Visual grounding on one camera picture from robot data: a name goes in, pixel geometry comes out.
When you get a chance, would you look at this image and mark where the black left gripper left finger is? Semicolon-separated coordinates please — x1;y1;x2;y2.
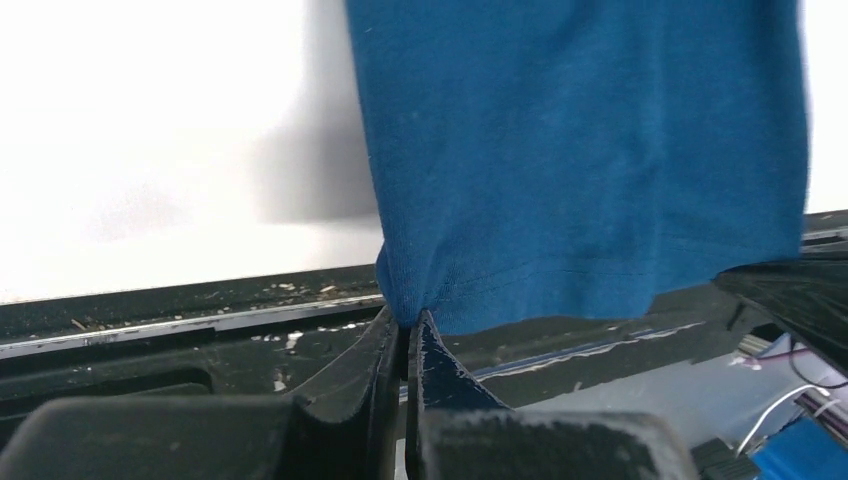
1;310;400;479

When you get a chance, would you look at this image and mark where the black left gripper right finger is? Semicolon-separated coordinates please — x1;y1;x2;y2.
405;310;699;480

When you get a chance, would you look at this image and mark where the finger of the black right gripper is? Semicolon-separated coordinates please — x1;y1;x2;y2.
714;258;847;375

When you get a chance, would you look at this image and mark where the blue t-shirt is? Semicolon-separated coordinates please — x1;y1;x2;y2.
346;0;809;334

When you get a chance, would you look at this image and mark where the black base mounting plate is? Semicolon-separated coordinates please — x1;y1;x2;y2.
1;265;782;439

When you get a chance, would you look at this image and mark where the white cable under table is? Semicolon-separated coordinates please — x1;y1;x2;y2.
735;384;833;458

